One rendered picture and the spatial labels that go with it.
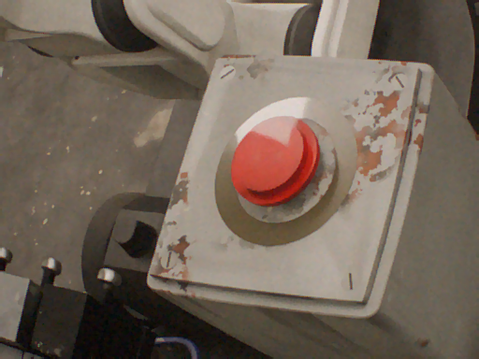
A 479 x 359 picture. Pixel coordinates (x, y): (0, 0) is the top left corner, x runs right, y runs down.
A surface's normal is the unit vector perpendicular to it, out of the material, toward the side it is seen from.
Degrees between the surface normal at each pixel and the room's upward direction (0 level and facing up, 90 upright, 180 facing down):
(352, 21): 90
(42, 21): 90
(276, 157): 0
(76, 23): 90
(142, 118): 0
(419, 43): 0
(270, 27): 90
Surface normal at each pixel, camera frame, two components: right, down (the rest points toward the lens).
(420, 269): 0.83, 0.07
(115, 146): -0.49, -0.40
